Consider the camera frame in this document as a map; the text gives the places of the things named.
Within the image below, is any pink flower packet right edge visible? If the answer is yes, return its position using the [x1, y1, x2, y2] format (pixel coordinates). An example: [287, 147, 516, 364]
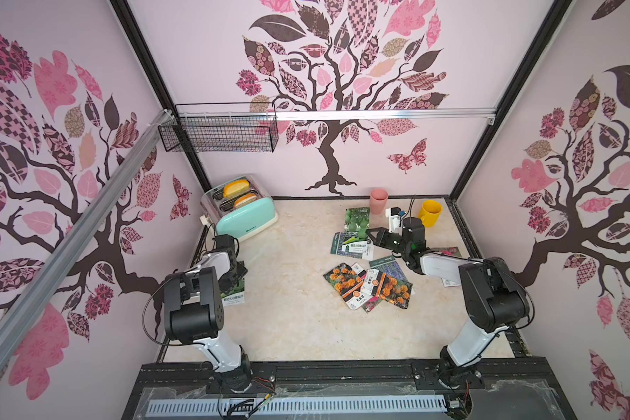
[430, 247, 462, 287]

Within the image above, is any toast slice front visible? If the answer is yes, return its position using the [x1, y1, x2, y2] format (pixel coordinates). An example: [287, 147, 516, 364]
[234, 192, 258, 208]

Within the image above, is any pink flower seed packet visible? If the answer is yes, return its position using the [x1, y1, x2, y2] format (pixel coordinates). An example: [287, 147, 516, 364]
[362, 297, 381, 313]

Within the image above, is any yellow mug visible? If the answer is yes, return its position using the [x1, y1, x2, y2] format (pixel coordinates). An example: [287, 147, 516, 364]
[418, 201, 443, 228]

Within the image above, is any toast slice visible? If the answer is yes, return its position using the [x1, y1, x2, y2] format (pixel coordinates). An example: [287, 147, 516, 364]
[234, 192, 258, 208]
[222, 178, 250, 200]

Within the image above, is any pink cup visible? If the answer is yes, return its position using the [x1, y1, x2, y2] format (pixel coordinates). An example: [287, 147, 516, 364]
[369, 188, 389, 215]

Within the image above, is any toast slice rear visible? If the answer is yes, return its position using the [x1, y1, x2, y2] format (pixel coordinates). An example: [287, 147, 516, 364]
[222, 178, 250, 200]

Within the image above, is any aluminium rail back wall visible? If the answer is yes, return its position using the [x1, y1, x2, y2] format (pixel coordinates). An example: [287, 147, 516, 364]
[178, 108, 496, 122]

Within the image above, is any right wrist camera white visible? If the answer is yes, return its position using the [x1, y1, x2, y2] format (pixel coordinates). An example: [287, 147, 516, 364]
[385, 206, 405, 234]

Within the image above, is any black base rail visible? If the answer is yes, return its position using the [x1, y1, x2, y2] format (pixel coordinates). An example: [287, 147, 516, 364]
[123, 357, 575, 419]

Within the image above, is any aluminium rail wall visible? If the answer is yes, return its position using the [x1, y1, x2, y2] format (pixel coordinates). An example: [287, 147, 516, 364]
[178, 108, 496, 122]
[0, 108, 174, 371]

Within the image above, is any white vented cable duct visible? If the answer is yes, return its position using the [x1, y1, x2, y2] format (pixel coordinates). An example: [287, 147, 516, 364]
[145, 395, 447, 419]

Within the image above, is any black wire basket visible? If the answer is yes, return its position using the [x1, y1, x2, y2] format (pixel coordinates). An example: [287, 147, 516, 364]
[159, 99, 278, 153]

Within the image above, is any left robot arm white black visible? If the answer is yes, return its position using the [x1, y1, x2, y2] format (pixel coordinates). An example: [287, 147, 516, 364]
[164, 234, 251, 380]

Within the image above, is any green plant seed packet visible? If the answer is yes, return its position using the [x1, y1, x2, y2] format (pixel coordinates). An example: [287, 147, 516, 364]
[222, 279, 245, 307]

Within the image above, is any lavender seed packet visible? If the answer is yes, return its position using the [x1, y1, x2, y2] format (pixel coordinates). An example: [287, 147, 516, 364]
[369, 255, 412, 287]
[330, 232, 375, 261]

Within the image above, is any mint green toaster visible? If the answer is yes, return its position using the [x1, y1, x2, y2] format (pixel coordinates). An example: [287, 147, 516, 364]
[201, 175, 278, 243]

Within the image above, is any aluminium rail left wall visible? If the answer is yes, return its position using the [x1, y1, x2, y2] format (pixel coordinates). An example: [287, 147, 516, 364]
[0, 108, 174, 371]

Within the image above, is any marigold seed packet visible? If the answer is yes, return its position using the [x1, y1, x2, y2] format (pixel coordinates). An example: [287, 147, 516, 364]
[323, 262, 371, 311]
[362, 269, 413, 310]

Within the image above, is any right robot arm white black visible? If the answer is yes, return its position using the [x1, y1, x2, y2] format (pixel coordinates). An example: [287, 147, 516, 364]
[367, 217, 533, 374]

